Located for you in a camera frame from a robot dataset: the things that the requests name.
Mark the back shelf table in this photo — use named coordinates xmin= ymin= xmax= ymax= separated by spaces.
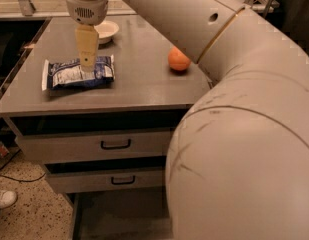
xmin=0 ymin=0 xmax=138 ymax=20

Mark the grey drawer cabinet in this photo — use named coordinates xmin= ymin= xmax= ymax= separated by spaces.
xmin=0 ymin=15 xmax=208 ymax=240

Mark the grey drawer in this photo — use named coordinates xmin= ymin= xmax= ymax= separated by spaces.
xmin=46 ymin=156 xmax=166 ymax=194
xmin=13 ymin=109 xmax=186 ymax=164
xmin=68 ymin=187 xmax=174 ymax=240

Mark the orange fruit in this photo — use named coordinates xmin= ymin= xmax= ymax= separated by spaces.
xmin=168 ymin=47 xmax=191 ymax=71

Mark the middle grey drawer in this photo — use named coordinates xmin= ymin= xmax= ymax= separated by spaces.
xmin=46 ymin=156 xmax=166 ymax=194

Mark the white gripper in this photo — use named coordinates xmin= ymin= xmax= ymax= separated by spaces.
xmin=66 ymin=0 xmax=108 ymax=72

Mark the top grey drawer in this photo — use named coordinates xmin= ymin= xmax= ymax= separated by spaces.
xmin=13 ymin=109 xmax=186 ymax=164

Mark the white sneaker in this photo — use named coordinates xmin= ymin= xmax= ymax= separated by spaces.
xmin=0 ymin=190 xmax=17 ymax=209

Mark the white paper bowl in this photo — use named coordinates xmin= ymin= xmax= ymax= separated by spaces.
xmin=95 ymin=20 xmax=119 ymax=44

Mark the black floor cable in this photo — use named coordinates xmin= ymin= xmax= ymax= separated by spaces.
xmin=0 ymin=148 xmax=48 ymax=183

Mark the small red object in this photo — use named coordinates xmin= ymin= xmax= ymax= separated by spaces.
xmin=0 ymin=141 xmax=9 ymax=157

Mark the blue chip bag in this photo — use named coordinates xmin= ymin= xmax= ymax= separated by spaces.
xmin=41 ymin=55 xmax=115 ymax=91

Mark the bottom grey drawer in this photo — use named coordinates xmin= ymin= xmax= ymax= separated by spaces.
xmin=68 ymin=187 xmax=174 ymax=240

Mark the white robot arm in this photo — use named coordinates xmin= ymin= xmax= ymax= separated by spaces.
xmin=67 ymin=0 xmax=309 ymax=240

